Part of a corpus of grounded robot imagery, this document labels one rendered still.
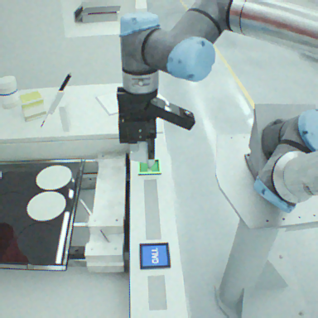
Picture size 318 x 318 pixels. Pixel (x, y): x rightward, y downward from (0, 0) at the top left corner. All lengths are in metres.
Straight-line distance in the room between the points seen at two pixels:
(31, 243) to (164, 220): 0.30
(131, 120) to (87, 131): 0.28
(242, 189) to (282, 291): 0.90
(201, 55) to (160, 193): 0.33
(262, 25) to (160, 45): 0.17
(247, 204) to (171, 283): 0.42
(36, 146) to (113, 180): 0.26
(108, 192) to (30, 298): 0.34
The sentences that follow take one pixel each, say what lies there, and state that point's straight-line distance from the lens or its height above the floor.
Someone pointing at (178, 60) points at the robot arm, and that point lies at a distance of 0.51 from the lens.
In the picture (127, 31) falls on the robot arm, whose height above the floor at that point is 1.30.
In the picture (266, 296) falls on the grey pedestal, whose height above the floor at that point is 0.01.
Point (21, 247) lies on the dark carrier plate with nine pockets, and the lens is 0.74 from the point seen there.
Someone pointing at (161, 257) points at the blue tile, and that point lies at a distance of 0.59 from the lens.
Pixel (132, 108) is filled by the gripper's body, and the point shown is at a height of 1.13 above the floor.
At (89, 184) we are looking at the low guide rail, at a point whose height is 0.84.
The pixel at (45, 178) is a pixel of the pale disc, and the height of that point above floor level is 0.90.
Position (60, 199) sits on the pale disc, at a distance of 0.81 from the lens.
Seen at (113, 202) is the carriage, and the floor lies 0.88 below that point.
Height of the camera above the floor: 1.45
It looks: 38 degrees down
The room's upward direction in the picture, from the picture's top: straight up
